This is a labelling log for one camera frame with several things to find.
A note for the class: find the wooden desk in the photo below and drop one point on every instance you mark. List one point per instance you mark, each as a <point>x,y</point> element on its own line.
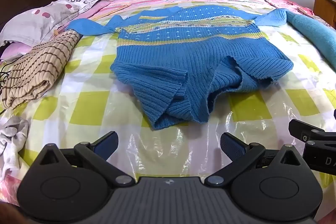
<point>325,6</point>

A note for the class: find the brown patterned item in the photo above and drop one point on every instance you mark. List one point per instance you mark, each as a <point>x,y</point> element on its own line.
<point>307,11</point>

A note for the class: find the grey pillow with pink spots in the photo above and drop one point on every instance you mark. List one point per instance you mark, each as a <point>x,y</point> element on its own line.
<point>39,19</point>

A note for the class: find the teal fleece blanket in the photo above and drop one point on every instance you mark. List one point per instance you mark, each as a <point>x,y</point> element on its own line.
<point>315,32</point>

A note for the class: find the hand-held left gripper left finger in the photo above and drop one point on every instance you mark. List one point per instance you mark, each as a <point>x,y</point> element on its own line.
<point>107,145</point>

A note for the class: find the beige striped folded cloth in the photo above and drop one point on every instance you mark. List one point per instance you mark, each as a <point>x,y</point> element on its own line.
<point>39,69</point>

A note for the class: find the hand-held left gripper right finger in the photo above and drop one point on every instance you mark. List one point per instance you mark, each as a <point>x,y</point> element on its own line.
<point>232,146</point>

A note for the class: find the yellow-green checked plastic sheet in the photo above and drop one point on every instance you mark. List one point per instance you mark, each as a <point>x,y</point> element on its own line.
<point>249,108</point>

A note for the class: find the blue knitted sweater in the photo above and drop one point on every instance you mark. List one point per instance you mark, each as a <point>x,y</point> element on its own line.
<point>183,56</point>

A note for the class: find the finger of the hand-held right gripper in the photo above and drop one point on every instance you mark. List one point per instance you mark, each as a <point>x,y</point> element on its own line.
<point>302,132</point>

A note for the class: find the white crumpled cloth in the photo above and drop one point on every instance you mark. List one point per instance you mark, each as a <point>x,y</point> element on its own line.
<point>10,145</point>

